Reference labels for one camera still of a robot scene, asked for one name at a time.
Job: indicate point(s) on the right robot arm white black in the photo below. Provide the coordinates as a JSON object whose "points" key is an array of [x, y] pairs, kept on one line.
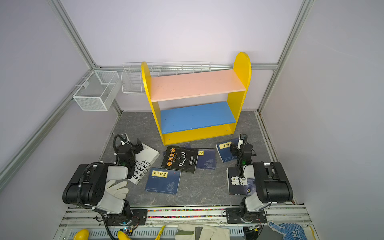
{"points": [[261, 184]]}

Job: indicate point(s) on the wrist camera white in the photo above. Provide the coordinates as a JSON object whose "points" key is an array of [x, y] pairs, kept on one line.
{"points": [[242, 138], [125, 139]]}

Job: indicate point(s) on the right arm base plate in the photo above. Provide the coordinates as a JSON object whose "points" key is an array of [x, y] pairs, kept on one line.
{"points": [[234, 216]]}

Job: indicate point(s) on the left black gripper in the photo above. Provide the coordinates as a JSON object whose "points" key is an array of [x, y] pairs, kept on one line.
{"points": [[132, 149]]}

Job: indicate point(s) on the white grey glove front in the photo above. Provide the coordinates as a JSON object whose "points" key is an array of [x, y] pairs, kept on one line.
{"points": [[201, 232]]}

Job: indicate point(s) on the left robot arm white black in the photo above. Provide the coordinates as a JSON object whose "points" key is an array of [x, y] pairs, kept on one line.
{"points": [[101, 187]]}

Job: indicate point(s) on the yellow round object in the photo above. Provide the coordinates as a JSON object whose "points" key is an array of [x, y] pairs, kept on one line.
{"points": [[82, 235]]}

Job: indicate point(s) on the white work glove left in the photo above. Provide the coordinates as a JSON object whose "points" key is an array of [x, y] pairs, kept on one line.
{"points": [[119, 190]]}

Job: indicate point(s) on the blue book wide yellow label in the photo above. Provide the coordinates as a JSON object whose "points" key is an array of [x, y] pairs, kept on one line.
{"points": [[206, 159]]}

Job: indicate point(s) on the blue book dotted circle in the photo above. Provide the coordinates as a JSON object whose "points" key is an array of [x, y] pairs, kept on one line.
{"points": [[187, 145]]}

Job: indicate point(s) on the yellow shelf with coloured boards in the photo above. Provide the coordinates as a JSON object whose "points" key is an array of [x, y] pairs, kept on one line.
{"points": [[199, 122]]}

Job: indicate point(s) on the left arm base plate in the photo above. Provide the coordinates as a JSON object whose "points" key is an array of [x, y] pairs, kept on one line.
{"points": [[138, 218]]}

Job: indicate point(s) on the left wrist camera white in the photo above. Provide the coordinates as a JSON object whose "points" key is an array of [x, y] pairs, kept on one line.
{"points": [[125, 139]]}

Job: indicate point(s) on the yellow thin tool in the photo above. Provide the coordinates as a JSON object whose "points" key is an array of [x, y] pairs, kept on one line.
{"points": [[160, 233]]}

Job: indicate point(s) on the black book yellow title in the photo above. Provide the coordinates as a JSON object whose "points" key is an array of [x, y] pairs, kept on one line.
{"points": [[181, 159]]}

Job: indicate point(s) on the white wire basket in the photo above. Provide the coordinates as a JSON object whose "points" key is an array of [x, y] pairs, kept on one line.
{"points": [[131, 76]]}

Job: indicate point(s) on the white mesh box basket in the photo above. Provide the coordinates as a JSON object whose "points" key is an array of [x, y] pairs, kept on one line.
{"points": [[98, 91]]}

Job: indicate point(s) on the dark book white characters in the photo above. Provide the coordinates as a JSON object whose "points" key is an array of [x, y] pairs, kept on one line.
{"points": [[238, 185]]}

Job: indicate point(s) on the white book black lettering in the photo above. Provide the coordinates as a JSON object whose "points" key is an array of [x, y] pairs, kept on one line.
{"points": [[144, 161]]}

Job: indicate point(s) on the blue dotted glove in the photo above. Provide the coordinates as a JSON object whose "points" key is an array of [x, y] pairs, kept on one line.
{"points": [[289, 231]]}

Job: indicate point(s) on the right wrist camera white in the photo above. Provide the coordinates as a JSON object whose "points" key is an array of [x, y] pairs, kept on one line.
{"points": [[242, 138]]}

